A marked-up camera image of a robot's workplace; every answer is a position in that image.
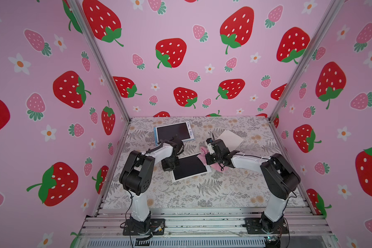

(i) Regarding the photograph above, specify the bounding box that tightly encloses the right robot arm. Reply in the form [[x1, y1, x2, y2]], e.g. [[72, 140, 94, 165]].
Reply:
[[205, 138, 301, 232]]

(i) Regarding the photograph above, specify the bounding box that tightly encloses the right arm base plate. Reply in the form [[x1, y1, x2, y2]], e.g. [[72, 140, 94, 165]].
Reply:
[[242, 217, 289, 235]]

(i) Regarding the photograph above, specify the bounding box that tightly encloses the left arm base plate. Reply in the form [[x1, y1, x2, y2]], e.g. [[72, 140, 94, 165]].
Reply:
[[123, 218, 165, 236]]

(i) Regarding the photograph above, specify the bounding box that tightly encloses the pink fluffy cloth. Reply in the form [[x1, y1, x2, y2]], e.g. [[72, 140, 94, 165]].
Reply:
[[197, 147, 229, 173]]

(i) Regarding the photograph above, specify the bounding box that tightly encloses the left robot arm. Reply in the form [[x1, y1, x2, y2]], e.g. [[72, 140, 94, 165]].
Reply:
[[119, 136, 184, 225]]

